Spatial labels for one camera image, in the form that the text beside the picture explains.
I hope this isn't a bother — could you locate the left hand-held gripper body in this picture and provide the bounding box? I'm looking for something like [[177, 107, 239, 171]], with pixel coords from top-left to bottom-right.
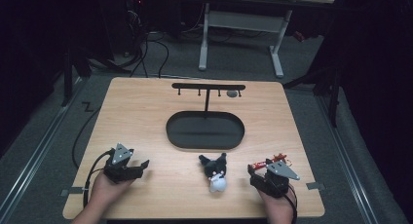
[[102, 142, 144, 185]]

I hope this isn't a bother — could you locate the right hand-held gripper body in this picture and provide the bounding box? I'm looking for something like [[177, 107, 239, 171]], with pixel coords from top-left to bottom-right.
[[258, 158, 301, 199]]

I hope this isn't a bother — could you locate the red snack packet keychain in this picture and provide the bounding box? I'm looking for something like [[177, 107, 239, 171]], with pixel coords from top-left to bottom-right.
[[252, 153, 293, 170]]

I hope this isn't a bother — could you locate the black and white plush toy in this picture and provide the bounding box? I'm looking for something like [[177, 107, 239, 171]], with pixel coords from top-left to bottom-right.
[[198, 152, 228, 194]]

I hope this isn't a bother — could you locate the black hook rack with tray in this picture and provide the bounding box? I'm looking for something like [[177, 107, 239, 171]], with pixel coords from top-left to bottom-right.
[[165, 82, 246, 151]]

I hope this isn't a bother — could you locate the person's left hand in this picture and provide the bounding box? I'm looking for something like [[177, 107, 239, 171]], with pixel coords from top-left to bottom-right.
[[88, 171, 136, 212]]

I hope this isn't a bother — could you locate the person's right hand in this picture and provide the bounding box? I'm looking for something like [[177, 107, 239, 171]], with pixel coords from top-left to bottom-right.
[[257, 184, 296, 217]]

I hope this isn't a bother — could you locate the grey tape strip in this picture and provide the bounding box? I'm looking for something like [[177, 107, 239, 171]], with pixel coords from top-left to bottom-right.
[[306, 181, 326, 191], [60, 186, 85, 198]]

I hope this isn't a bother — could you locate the black metal stand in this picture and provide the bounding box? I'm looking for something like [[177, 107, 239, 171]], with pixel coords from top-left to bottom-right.
[[282, 62, 343, 129], [60, 47, 94, 108]]

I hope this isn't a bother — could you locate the dark curtain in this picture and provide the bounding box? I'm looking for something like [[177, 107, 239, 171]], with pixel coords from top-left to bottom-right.
[[319, 0, 413, 215], [0, 0, 71, 157]]

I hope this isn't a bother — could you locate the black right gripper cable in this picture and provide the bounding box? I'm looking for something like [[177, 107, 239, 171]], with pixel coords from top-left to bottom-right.
[[284, 184, 299, 224]]

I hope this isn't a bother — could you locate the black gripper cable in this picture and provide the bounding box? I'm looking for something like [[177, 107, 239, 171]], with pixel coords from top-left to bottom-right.
[[284, 184, 299, 224], [82, 150, 113, 208]]

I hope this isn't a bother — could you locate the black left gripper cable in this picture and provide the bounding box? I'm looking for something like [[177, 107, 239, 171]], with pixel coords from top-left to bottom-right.
[[82, 150, 113, 208]]

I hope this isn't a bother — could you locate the black floor cable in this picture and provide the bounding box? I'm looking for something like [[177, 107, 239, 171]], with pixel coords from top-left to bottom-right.
[[71, 106, 101, 169]]

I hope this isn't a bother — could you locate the metal floor rail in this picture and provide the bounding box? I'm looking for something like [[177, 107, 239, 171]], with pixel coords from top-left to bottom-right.
[[0, 77, 84, 216], [315, 94, 380, 224]]

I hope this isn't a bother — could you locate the bundle of black cables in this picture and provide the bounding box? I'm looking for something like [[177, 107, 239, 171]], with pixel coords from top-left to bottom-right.
[[123, 8, 170, 79]]

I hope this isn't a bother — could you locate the white frame desk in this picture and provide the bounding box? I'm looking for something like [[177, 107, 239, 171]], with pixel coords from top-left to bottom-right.
[[198, 0, 335, 79]]

